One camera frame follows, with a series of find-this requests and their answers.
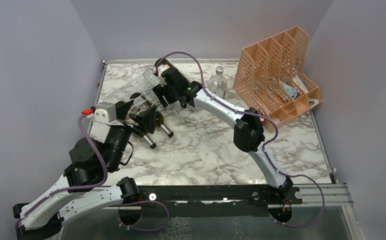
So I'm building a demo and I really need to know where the white wire wine rack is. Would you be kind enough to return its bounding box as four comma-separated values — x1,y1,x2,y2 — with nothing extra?
101,62,187,117

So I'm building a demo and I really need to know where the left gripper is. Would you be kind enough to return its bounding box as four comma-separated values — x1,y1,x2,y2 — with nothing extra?
106,101,158,171

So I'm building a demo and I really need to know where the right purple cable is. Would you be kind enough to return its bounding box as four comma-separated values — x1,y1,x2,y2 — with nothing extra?
154,51,326,229

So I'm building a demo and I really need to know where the peach plastic file organizer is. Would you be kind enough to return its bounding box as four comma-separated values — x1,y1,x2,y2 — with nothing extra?
233,26,323,133

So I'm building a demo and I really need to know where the green wine bottle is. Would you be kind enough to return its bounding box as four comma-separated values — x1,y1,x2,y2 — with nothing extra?
130,92,174,138
154,58,180,76
127,111,157,149

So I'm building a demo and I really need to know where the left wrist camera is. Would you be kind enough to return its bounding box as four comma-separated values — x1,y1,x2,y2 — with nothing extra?
81,102,117,126

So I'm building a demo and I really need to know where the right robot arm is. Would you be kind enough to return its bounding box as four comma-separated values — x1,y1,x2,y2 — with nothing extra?
153,66,293,204

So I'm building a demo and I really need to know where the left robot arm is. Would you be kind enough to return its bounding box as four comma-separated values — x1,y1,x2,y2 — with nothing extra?
13,101,157,240

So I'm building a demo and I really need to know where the black mounting rail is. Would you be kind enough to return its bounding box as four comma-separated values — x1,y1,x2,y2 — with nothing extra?
117,184,303,220

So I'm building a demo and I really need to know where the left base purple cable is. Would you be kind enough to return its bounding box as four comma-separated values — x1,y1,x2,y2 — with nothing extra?
117,199,171,233

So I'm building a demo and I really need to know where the clear round liquor bottle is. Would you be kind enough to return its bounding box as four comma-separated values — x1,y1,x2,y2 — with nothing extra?
207,65,227,99

